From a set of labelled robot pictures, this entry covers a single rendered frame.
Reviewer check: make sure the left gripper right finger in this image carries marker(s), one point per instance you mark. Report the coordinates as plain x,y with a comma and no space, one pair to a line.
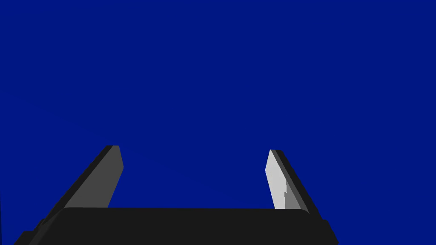
284,185

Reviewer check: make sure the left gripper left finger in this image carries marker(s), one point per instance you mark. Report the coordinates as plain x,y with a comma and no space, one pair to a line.
98,182

